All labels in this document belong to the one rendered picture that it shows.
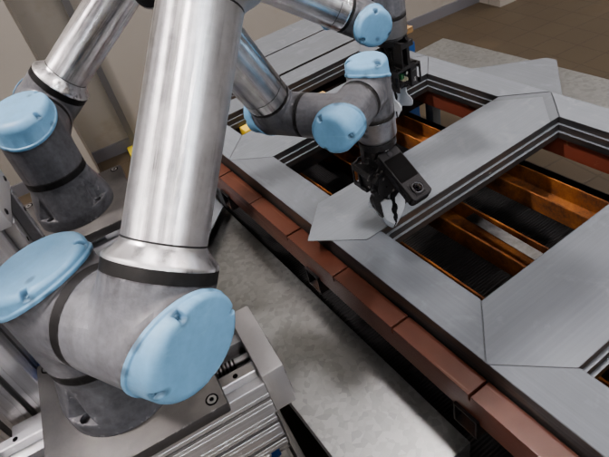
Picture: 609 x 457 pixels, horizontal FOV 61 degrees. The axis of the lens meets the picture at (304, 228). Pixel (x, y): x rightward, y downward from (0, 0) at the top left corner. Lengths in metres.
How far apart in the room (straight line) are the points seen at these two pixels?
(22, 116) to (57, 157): 0.09
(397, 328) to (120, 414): 0.49
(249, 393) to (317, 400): 0.34
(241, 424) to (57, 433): 0.24
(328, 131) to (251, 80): 0.14
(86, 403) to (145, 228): 0.26
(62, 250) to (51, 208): 0.49
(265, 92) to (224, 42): 0.32
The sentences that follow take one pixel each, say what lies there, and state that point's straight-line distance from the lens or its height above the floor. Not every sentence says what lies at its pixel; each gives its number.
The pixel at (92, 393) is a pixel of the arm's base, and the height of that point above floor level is 1.11.
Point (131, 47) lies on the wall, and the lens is 3.59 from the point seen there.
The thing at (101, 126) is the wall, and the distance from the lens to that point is 3.70.
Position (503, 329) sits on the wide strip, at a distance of 0.91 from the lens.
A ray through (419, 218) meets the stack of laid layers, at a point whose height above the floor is 0.84.
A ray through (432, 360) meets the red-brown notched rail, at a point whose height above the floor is 0.83.
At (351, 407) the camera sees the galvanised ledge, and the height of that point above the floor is 0.68.
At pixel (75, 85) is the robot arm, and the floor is 1.24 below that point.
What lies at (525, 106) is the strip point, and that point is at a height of 0.86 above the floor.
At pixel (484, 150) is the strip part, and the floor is 0.86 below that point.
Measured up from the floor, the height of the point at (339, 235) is 0.86.
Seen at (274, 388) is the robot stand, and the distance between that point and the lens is 0.77.
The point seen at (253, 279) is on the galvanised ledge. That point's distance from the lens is 1.32.
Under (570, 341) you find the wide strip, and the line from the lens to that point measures 0.91.
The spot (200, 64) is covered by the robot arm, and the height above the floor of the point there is 1.41.
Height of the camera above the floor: 1.58
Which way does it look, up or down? 39 degrees down
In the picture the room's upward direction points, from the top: 16 degrees counter-clockwise
